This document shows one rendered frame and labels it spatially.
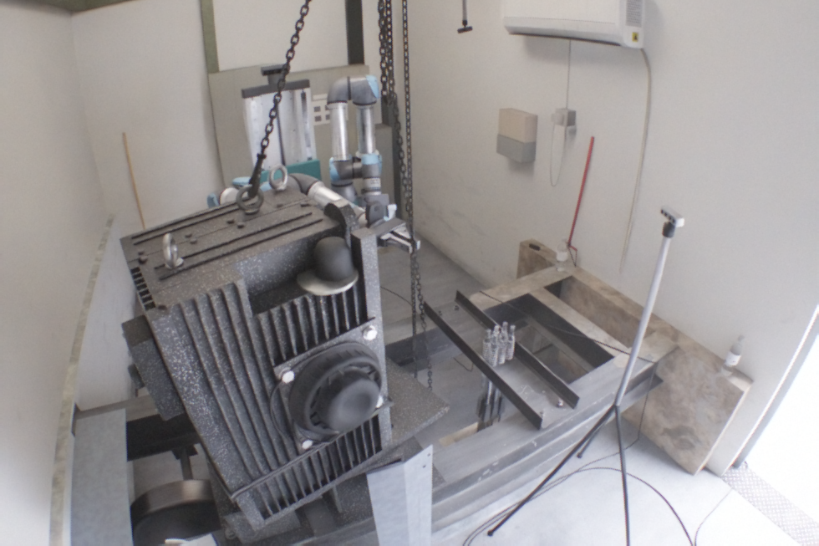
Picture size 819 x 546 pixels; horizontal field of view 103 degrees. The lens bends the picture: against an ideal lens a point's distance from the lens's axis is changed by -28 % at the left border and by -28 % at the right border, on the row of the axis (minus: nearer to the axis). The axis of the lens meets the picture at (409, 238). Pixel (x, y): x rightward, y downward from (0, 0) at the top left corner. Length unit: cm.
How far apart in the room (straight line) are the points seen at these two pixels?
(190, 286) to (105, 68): 337
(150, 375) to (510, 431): 125
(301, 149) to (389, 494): 170
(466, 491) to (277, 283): 122
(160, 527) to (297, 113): 197
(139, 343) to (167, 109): 311
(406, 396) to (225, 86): 298
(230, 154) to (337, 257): 309
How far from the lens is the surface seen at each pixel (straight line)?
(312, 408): 103
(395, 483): 125
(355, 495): 160
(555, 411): 187
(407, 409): 152
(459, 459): 168
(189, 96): 410
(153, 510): 184
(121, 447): 202
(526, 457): 201
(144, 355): 121
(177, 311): 85
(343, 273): 96
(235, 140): 395
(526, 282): 260
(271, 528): 153
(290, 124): 236
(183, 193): 428
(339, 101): 211
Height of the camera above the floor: 203
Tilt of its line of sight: 27 degrees down
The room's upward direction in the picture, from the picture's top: 2 degrees counter-clockwise
